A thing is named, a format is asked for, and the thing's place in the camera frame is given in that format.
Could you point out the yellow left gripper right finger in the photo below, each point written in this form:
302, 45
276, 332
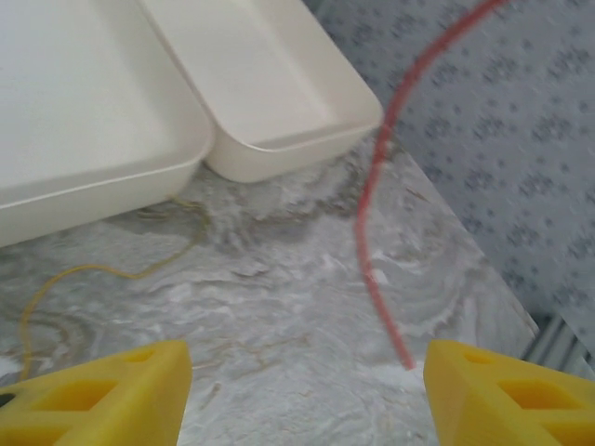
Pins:
502, 409

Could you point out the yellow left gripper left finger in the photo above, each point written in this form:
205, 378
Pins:
116, 399

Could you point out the cream plastic tray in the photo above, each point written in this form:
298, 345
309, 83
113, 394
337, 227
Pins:
260, 69
93, 93

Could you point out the aluminium frame rail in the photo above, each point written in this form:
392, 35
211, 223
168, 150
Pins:
558, 344

